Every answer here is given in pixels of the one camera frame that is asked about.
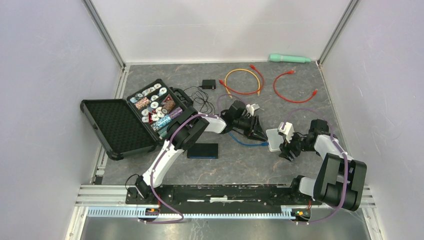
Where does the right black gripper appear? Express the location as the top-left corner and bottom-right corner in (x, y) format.
(278, 130), (316, 162)

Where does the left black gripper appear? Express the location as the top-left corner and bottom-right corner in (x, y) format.
(232, 115), (267, 143)

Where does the white plastic box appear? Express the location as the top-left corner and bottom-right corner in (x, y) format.
(265, 128), (284, 152)

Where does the black ethernet cable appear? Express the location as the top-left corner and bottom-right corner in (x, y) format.
(231, 127), (256, 139)

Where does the blue ethernet cable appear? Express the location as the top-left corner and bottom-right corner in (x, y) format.
(227, 130), (269, 147)

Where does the yellow ethernet cable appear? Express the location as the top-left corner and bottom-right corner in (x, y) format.
(224, 68), (262, 100)

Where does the red ethernet cable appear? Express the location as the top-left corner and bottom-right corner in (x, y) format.
(272, 69), (319, 104)
(218, 64), (265, 96)

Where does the black network switch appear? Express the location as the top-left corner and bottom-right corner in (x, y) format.
(186, 143), (219, 159)

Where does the black power adapter with cord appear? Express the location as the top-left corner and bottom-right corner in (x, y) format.
(183, 79), (217, 114)

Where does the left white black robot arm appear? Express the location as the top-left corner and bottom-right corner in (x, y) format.
(134, 100), (268, 204)

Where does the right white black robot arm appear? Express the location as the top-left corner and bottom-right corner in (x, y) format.
(277, 119), (367, 212)

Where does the black poker chip case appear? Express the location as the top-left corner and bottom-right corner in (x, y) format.
(80, 78), (193, 161)

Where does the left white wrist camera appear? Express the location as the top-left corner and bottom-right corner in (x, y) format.
(245, 103), (260, 116)

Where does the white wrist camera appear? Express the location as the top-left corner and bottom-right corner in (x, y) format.
(277, 122), (295, 143)
(245, 103), (260, 116)

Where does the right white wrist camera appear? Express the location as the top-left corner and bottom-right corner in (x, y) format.
(277, 122), (295, 143)

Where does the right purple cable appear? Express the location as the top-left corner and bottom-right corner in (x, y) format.
(281, 107), (349, 226)

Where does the purple cable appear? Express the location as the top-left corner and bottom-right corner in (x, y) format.
(138, 94), (249, 225)
(281, 107), (349, 226)

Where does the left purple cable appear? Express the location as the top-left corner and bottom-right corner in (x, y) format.
(138, 94), (249, 225)

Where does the white slotted cable duct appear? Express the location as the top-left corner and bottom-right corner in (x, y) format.
(86, 206), (296, 220)

